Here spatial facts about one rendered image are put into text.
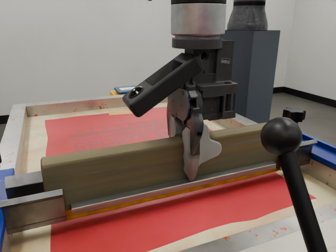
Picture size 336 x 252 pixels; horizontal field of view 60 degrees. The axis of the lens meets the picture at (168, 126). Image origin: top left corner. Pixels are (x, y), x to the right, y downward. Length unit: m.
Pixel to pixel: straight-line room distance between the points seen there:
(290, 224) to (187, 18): 0.29
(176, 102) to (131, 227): 0.19
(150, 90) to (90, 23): 3.73
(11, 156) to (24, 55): 3.49
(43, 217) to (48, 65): 3.71
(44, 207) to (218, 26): 0.32
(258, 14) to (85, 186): 0.91
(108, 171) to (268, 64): 0.90
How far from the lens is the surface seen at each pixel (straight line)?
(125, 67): 4.23
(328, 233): 0.33
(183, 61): 0.41
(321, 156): 0.60
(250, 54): 1.10
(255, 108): 1.19
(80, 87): 4.16
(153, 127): 0.81
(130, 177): 0.43
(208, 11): 0.40
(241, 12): 1.15
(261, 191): 0.54
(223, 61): 0.44
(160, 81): 0.39
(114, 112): 0.95
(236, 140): 0.49
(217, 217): 0.46
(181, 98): 0.41
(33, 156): 0.70
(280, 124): 0.21
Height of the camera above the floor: 1.23
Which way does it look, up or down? 20 degrees down
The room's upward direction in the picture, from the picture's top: straight up
